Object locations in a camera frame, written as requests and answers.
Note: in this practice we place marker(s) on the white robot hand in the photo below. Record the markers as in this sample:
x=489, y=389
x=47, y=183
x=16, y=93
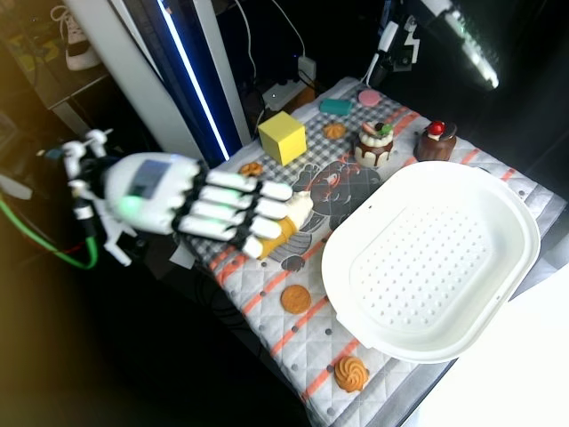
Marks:
x=146, y=191
x=387, y=37

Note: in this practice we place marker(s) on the toy cake with strawberry and chocolate drip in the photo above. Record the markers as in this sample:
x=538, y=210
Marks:
x=373, y=151

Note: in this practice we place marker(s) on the orange item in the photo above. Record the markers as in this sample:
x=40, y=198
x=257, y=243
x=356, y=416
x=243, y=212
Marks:
x=300, y=207

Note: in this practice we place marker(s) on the brown chocolate toy cake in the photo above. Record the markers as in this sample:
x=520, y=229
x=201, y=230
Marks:
x=433, y=147

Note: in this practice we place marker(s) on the pink sandwich cookie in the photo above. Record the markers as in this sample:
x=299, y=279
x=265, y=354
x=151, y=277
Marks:
x=369, y=97

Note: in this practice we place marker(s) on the white power adapter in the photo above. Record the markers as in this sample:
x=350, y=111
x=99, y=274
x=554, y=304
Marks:
x=306, y=67

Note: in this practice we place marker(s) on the teal block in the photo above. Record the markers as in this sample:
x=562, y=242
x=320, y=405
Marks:
x=335, y=107

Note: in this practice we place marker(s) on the toy pretzel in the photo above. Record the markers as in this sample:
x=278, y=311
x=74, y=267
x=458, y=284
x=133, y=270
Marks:
x=251, y=169

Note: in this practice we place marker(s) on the small orange swirl cookie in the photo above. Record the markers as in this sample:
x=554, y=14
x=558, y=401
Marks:
x=334, y=131

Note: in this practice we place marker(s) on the white column with blue light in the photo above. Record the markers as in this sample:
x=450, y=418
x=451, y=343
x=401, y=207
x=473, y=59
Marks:
x=133, y=80

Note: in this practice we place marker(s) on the white power strip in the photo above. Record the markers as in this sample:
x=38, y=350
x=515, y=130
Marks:
x=282, y=93

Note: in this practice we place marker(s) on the grey shelf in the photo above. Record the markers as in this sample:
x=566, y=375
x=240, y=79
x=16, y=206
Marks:
x=75, y=93

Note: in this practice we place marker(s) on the yellow cube block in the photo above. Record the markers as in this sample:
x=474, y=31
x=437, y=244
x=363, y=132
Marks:
x=284, y=140

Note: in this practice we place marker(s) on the white sneaker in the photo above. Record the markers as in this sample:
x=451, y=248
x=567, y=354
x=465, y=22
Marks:
x=77, y=49

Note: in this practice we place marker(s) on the round golden biscuit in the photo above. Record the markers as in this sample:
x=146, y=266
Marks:
x=296, y=299

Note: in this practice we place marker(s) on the grey quilt with bear print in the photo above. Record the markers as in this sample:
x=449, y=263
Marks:
x=284, y=338

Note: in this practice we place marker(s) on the large orange swirl cookie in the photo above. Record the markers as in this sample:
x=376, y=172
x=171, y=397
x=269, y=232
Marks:
x=351, y=373

